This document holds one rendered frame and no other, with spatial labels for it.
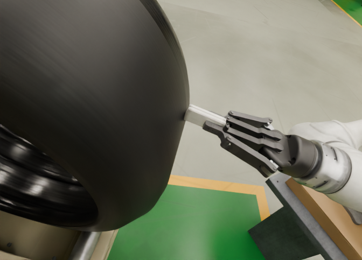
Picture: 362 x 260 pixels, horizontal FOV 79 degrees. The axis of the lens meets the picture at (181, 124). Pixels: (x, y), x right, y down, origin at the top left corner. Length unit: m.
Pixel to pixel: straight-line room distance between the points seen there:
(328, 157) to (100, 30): 0.39
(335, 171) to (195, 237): 1.25
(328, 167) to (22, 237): 0.73
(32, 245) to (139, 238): 0.88
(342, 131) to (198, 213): 1.21
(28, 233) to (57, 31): 0.62
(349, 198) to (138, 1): 0.47
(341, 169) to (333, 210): 0.71
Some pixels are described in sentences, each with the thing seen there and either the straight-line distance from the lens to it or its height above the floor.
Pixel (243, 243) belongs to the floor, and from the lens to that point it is 1.71.
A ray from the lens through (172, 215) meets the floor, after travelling 1.60.
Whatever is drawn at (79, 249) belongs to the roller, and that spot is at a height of 0.92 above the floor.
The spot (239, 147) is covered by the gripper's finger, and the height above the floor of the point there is 1.23.
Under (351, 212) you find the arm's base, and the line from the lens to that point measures 1.20.
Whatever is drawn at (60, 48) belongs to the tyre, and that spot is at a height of 1.39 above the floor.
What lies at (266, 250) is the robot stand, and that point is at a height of 0.07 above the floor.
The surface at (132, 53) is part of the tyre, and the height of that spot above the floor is 1.37.
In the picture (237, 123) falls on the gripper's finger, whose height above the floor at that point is 1.23.
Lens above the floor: 1.50
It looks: 48 degrees down
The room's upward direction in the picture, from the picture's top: 17 degrees clockwise
